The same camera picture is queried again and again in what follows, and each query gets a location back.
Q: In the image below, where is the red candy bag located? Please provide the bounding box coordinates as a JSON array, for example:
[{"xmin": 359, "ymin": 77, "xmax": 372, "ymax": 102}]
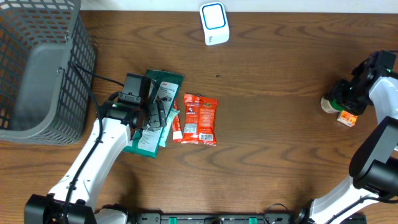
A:
[{"xmin": 182, "ymin": 93, "xmax": 218, "ymax": 146}]

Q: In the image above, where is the red tube package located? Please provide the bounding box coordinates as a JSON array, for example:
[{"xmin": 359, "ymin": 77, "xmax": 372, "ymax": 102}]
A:
[{"xmin": 172, "ymin": 100, "xmax": 183, "ymax": 142}]

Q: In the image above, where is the small orange white box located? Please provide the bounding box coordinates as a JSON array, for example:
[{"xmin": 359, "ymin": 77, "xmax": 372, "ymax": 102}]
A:
[{"xmin": 337, "ymin": 110, "xmax": 358, "ymax": 127}]

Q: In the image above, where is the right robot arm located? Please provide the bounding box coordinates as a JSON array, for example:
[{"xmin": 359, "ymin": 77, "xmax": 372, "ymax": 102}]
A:
[{"xmin": 294, "ymin": 70, "xmax": 397, "ymax": 223}]

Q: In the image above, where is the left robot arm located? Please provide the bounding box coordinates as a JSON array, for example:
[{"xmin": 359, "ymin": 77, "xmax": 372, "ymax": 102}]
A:
[{"xmin": 24, "ymin": 99, "xmax": 169, "ymax": 224}]

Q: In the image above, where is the green lid white jar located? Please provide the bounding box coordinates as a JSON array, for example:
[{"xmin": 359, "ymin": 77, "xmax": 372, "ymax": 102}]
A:
[{"xmin": 320, "ymin": 95, "xmax": 343, "ymax": 114}]

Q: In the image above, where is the white green 3M package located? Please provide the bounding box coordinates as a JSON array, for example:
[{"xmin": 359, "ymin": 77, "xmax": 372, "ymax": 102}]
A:
[{"xmin": 123, "ymin": 69, "xmax": 184, "ymax": 158}]

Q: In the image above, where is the white barcode scanner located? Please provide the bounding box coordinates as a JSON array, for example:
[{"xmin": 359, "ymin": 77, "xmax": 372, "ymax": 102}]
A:
[{"xmin": 199, "ymin": 1, "xmax": 230, "ymax": 46}]

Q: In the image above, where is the grey plastic mesh basket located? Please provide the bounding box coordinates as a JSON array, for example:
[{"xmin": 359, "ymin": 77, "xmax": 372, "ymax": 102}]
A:
[{"xmin": 1, "ymin": 0, "xmax": 96, "ymax": 145}]

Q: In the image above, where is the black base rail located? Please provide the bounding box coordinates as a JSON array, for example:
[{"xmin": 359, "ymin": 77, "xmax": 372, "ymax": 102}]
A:
[{"xmin": 127, "ymin": 213, "xmax": 294, "ymax": 224}]

